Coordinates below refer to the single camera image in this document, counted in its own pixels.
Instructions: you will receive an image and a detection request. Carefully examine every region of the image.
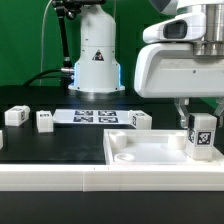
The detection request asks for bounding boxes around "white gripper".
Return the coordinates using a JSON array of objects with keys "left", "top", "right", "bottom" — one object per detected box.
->
[{"left": 134, "top": 11, "right": 224, "bottom": 128}]

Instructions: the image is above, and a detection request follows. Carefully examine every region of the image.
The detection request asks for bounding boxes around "white square tabletop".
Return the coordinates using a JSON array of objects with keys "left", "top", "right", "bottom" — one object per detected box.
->
[{"left": 103, "top": 129, "right": 217, "bottom": 165}]

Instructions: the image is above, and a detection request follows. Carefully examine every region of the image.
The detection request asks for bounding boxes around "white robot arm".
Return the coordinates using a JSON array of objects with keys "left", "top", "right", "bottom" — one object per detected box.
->
[{"left": 71, "top": 0, "right": 224, "bottom": 128}]

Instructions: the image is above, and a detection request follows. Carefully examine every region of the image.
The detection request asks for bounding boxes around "white U-shaped obstacle fence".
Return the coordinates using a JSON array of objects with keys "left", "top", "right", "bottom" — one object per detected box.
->
[{"left": 0, "top": 132, "right": 224, "bottom": 193}]

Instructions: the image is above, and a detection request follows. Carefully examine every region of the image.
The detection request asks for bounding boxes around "white marker base plate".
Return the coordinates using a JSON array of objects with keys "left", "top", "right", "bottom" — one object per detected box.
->
[{"left": 53, "top": 109, "right": 130, "bottom": 125}]

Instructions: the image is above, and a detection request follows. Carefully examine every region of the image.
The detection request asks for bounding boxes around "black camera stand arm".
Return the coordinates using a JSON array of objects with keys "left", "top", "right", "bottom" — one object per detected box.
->
[{"left": 52, "top": 0, "right": 106, "bottom": 68}]

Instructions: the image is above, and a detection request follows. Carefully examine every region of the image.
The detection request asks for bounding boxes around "black cable bundle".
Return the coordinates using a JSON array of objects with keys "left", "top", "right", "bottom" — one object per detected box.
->
[{"left": 22, "top": 67, "right": 75, "bottom": 88}]

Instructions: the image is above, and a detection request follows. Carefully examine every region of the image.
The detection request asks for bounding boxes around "grey thin cable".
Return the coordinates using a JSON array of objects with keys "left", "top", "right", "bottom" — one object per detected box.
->
[{"left": 39, "top": 0, "right": 54, "bottom": 87}]

